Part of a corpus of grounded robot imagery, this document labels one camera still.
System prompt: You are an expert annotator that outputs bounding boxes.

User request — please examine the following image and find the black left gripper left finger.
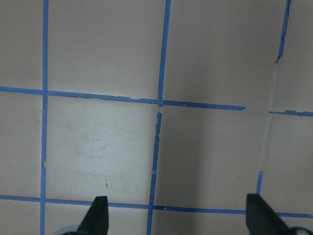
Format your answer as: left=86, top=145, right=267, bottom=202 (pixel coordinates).
left=77, top=196, right=109, bottom=235

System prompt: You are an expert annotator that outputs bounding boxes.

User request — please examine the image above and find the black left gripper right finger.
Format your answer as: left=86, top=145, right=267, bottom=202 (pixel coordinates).
left=246, top=193, right=289, bottom=235

